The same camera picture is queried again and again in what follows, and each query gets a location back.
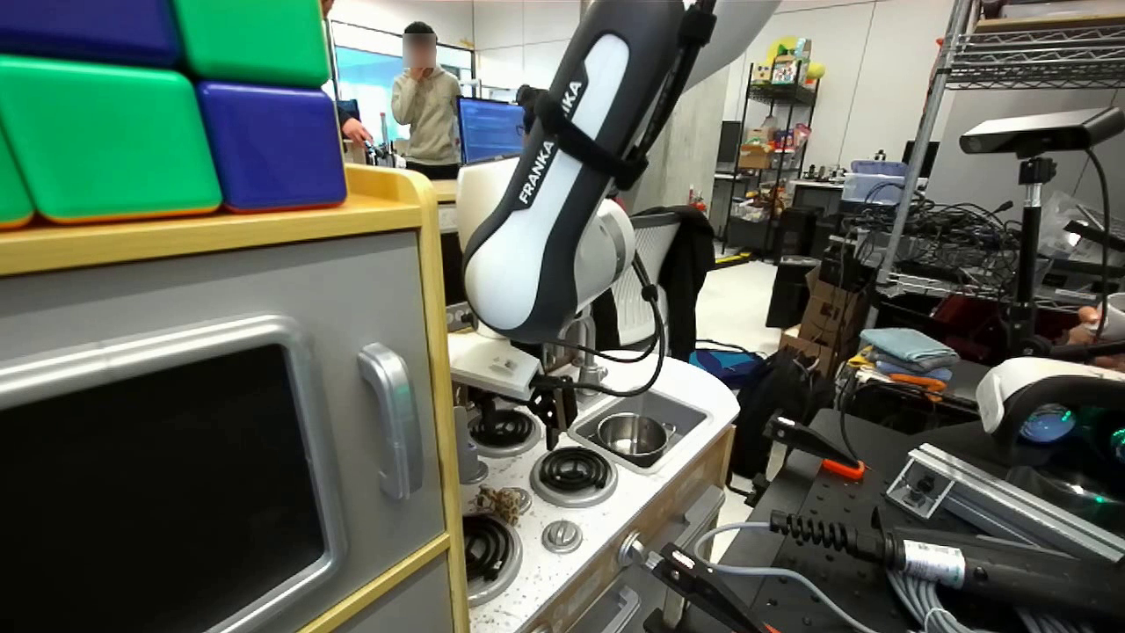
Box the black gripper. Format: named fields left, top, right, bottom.
left=519, top=337, right=586, bottom=457

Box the small steel pot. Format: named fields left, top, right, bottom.
left=593, top=409, right=672, bottom=465

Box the small brown stuffed animal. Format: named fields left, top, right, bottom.
left=476, top=480, right=536, bottom=526

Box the grey toy faucet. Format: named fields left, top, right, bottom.
left=566, top=347, right=612, bottom=409

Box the black coil toy burner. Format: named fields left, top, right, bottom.
left=528, top=442, right=618, bottom=510
left=463, top=400, right=546, bottom=457
left=461, top=510, right=528, bottom=607

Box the silver stove knob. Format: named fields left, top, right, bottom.
left=539, top=517, right=586, bottom=555

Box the blue bag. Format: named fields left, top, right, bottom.
left=689, top=340, right=769, bottom=395

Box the white chair back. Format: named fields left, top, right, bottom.
left=607, top=215, right=682, bottom=351

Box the black jacket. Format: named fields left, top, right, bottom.
left=653, top=207, right=717, bottom=362

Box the toy kitchen with yellow trim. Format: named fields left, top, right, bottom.
left=0, top=160, right=746, bottom=633

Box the black bar clamp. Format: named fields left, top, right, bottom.
left=618, top=530, right=778, bottom=633

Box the blue computer monitor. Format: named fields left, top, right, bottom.
left=453, top=94, right=528, bottom=169

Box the brown cardboard box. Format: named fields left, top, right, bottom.
left=796, top=274, right=876, bottom=362

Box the person in beige shirt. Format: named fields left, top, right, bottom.
left=388, top=16, right=468, bottom=181

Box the folded blue cloth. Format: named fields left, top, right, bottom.
left=857, top=322, right=964, bottom=382

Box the black shelf with colourful items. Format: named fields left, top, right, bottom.
left=736, top=31, right=829, bottom=255

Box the blue plastic tub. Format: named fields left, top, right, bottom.
left=839, top=153, right=917, bottom=211

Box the black tool with silver collar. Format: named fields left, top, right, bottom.
left=767, top=506, right=1125, bottom=627

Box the silver aluminium bar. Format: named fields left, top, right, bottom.
left=884, top=441, right=1125, bottom=567

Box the white and black headset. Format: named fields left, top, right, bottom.
left=974, top=351, right=1125, bottom=530

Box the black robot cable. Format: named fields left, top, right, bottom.
left=550, top=248, right=672, bottom=400

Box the grey cable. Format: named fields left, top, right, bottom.
left=689, top=521, right=884, bottom=633

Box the clamp with orange handle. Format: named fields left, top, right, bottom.
left=762, top=416, right=872, bottom=486

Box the black camera stand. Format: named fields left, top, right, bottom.
left=1014, top=150, right=1060, bottom=310

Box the black stereo camera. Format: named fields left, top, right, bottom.
left=955, top=103, right=1125, bottom=159

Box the metal wire shelf rack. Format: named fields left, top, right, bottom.
left=876, top=0, right=1125, bottom=286

